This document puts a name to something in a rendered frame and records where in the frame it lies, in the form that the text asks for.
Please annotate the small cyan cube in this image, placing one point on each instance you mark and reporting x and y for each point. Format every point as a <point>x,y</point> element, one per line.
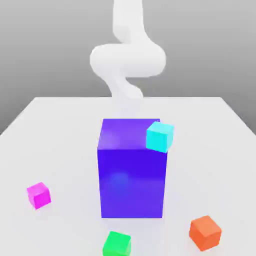
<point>159,138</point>

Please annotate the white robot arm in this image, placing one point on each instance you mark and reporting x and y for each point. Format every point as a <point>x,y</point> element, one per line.
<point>128,60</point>

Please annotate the small orange cube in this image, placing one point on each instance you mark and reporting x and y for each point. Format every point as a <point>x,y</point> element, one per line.
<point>205,233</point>

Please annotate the small magenta cube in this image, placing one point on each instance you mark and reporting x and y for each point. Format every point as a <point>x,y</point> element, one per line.
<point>39,196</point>

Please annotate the small green cube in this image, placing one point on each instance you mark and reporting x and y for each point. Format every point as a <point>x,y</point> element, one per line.
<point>117,245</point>

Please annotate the large purple box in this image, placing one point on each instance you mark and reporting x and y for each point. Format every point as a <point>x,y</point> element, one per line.
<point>132,180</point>

